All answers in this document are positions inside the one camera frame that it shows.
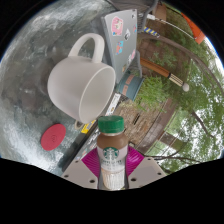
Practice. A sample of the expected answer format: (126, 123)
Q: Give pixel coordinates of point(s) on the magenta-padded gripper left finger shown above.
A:
(79, 173)

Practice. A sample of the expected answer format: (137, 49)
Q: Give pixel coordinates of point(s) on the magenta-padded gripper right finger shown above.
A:
(146, 171)

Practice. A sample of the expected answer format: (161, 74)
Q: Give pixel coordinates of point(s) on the green-capped coffee drink bottle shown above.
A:
(111, 140)

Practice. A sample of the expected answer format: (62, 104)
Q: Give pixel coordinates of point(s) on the flat round red coaster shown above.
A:
(53, 136)

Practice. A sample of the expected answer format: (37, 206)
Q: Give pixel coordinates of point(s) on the white ceramic mug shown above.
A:
(73, 83)

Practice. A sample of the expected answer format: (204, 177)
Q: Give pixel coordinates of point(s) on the silver laptop with stickers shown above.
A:
(121, 50)

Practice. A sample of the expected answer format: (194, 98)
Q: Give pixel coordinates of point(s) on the tree with leaning grey trunk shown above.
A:
(180, 50)

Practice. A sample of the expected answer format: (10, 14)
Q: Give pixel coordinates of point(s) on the grey mesh patio chair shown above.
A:
(133, 6)

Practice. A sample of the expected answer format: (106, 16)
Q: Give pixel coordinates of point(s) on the stone wall fountain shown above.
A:
(146, 126)

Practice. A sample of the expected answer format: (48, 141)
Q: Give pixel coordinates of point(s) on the globe-topped lamp post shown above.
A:
(160, 71)

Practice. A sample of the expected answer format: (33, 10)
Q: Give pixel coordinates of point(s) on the yellow and blue striped post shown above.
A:
(151, 31)

